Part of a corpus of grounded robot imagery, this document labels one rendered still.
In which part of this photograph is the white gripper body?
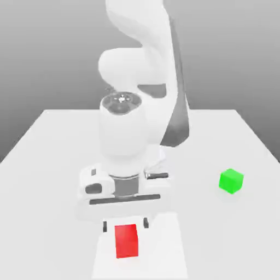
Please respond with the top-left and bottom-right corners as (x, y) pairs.
(75, 191), (176, 223)

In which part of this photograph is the small red cube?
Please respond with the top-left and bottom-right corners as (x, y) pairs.
(114, 223), (139, 259)

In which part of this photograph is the small green cube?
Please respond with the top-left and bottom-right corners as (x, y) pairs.
(218, 168), (244, 195)

